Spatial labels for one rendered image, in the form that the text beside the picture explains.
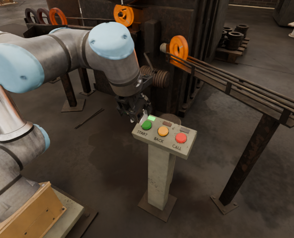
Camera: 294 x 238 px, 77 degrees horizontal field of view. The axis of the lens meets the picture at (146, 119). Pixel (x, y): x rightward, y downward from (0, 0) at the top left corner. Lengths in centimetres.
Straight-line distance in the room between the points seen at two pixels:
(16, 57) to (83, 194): 104
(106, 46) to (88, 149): 119
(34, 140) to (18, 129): 9
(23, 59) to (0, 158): 64
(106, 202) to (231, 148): 101
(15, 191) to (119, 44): 74
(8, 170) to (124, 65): 71
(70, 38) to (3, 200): 70
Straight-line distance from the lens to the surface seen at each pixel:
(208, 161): 146
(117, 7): 154
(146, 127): 75
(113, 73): 45
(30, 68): 40
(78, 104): 201
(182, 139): 71
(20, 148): 100
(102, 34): 44
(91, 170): 140
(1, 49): 41
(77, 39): 49
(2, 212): 98
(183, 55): 114
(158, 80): 130
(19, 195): 96
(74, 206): 116
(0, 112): 97
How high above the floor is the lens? 112
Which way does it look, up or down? 41 degrees down
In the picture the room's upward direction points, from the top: straight up
